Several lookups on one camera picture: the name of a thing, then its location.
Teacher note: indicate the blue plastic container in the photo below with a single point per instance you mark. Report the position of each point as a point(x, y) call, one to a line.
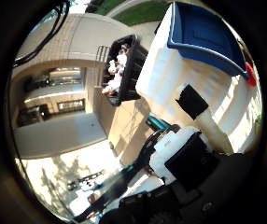
point(202, 31)

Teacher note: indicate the white tablecloth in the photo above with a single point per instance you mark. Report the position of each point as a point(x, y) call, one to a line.
point(171, 77)

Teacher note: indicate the black plastic bin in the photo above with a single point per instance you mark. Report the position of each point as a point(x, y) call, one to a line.
point(134, 77)

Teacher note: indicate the white plush toy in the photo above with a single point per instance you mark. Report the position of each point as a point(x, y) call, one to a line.
point(114, 84)

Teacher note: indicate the dark garage window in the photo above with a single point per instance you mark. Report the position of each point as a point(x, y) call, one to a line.
point(71, 105)

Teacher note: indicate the metal vent grille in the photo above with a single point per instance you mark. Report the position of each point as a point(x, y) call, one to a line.
point(102, 53)

